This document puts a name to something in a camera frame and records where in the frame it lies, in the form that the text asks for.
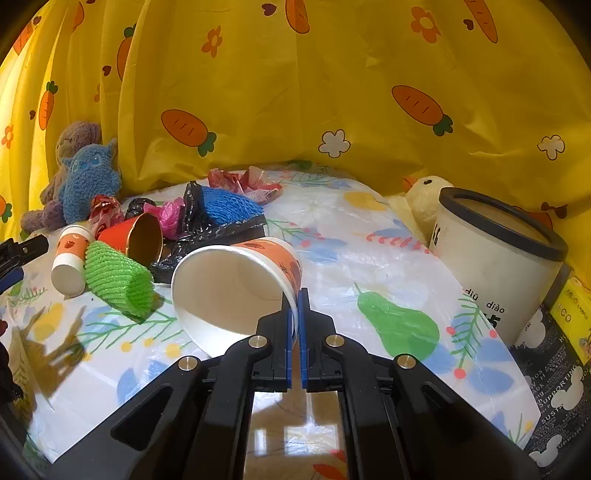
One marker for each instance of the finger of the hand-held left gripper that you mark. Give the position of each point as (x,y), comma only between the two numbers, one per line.
(13,279)
(27,245)

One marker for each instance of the pink crumpled wrapper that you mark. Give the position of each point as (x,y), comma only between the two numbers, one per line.
(168,214)

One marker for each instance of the dark crumpled wrapper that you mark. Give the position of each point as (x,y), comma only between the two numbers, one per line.
(138,206)

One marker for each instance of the yellow box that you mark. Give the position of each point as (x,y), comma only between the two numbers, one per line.
(572,314)

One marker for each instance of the yellow duck plush toy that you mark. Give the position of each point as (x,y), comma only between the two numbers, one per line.
(429,194)

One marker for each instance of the black rimmed cup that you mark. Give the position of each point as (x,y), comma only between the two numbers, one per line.
(485,267)

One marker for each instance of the red paper cup gold inside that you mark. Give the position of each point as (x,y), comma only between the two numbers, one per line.
(115,233)

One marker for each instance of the black plastic bag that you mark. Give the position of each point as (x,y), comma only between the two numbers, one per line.
(193,203)

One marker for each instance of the green foam net sleeve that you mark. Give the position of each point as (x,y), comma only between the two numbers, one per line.
(115,277)

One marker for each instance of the floral white plastic package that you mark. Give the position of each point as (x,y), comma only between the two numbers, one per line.
(351,258)

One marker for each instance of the black printed cloth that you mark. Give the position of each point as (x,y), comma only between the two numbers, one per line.
(554,383)

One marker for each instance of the yellow carrot print cloth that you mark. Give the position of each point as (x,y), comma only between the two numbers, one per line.
(295,92)

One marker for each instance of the blue foam net sleeve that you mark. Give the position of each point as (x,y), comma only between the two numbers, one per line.
(231,207)

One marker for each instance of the shiny red crumpled wrapper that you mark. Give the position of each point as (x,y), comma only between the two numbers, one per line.
(104,207)

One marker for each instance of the small white orange paper cup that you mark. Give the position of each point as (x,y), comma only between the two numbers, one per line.
(69,267)

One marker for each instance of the large white orange paper cup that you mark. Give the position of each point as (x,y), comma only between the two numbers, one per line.
(221,286)

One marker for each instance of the red white snack wrapper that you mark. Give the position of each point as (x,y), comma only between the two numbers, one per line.
(258,189)

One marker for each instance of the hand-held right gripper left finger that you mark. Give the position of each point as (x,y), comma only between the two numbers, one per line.
(288,321)

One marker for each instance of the brown plush bear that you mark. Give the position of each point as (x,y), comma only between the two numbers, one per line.
(74,138)

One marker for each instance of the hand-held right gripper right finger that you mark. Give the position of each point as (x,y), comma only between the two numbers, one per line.
(303,323)

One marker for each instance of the blue plush toy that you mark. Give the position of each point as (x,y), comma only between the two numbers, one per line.
(90,184)

